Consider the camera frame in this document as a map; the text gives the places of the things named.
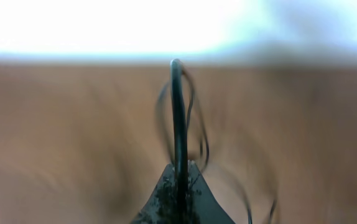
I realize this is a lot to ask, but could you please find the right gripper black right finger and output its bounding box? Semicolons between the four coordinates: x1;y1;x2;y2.
187;161;234;224

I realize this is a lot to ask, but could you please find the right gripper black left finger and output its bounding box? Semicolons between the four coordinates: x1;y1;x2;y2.
131;164;179;224

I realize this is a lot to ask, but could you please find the black USB-A cable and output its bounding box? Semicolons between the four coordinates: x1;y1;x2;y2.
155;58;281;224

